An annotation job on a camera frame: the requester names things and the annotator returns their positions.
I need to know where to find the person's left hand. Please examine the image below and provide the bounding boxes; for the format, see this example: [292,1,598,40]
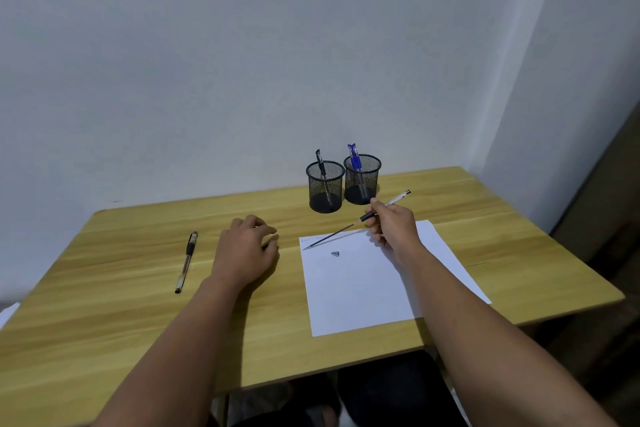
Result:
[209,214,280,292]

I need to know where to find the person's right hand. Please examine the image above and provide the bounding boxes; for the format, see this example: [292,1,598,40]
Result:
[363,198,427,268]

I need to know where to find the white pen with exposed refill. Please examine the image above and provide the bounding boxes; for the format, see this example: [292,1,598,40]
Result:
[302,190,412,251]

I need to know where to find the person's right forearm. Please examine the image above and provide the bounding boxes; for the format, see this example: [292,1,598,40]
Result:
[397,247,620,427]

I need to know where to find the person's left forearm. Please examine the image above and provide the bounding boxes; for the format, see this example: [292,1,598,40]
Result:
[91,276,246,427]

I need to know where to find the black mesh pen holder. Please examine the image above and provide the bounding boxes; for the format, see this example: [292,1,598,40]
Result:
[305,160,346,214]
[343,154,382,206]

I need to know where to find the blue capped pen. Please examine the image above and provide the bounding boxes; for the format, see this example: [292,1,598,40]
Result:
[347,143,369,200]

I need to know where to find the black clip pen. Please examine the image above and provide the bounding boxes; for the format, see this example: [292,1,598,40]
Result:
[315,149,333,208]

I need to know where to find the white paper sheet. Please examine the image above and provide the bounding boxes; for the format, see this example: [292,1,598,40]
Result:
[299,220,492,338]

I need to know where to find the black gel pen clear barrel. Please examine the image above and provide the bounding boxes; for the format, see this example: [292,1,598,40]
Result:
[174,231,199,294]

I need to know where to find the person's black trousers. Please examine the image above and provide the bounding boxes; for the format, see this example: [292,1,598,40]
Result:
[232,349,470,427]

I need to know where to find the white paper corner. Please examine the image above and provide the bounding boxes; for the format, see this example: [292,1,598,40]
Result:
[0,302,21,330]

